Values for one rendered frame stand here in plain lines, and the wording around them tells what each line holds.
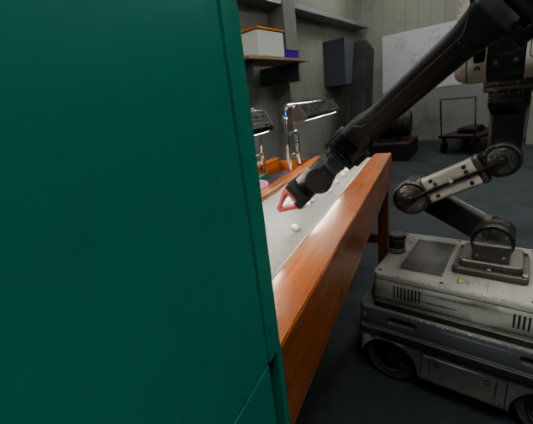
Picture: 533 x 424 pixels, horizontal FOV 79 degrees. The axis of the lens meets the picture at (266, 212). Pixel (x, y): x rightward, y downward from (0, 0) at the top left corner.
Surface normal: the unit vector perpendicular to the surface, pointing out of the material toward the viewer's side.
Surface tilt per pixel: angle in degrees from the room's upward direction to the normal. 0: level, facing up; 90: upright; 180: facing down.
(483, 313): 90
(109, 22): 90
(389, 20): 90
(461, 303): 90
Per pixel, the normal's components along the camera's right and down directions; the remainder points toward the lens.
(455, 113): -0.60, 0.32
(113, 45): 0.90, 0.04
